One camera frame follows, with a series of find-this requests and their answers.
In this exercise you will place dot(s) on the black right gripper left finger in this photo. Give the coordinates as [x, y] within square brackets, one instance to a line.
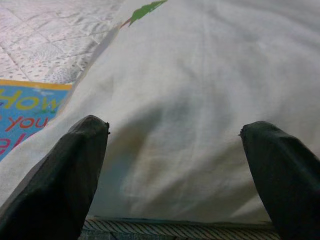
[55, 182]

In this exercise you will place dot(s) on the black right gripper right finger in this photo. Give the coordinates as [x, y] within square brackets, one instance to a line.
[290, 185]

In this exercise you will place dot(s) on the blue children's picture book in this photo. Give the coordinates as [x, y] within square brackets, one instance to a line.
[27, 110]

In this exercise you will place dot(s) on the white pillow with green tree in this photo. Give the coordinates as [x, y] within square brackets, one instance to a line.
[187, 100]

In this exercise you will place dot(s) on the white quilted mattress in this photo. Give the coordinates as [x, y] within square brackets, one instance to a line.
[45, 42]

